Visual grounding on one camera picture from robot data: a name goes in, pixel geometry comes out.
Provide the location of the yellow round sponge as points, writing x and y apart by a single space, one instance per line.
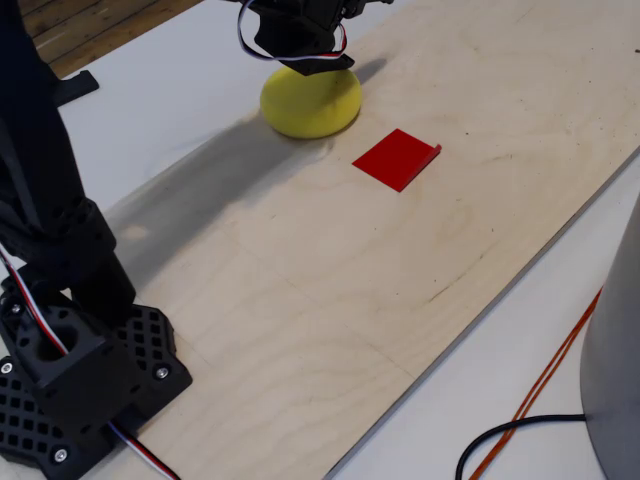
310 105

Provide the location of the black lattice robot base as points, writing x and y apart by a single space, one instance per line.
150 345

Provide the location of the red square plate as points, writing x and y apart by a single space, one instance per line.
395 160

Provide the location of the black clamp stand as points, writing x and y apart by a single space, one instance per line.
75 87

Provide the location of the light plywood board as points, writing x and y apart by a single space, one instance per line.
350 300

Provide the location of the grey cylindrical container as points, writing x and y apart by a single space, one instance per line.
615 350

